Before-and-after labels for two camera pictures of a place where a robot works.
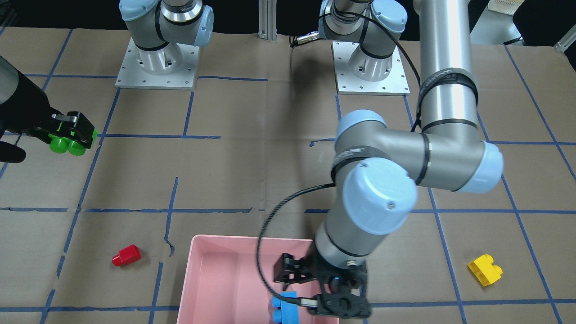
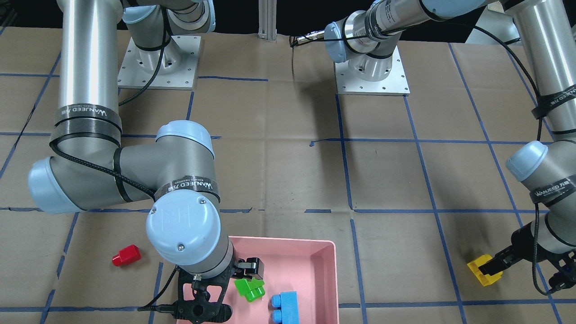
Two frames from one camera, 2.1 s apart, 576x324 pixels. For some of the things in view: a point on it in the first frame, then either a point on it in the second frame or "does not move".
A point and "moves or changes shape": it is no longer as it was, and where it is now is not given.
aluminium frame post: [267, 19] does not move
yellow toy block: [484, 270] does not move
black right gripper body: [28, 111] -> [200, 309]
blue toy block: [288, 312] does not move
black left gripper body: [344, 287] -> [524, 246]
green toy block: [62, 145] moves or changes shape
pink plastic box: [222, 284] does not move
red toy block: [127, 255] does not move
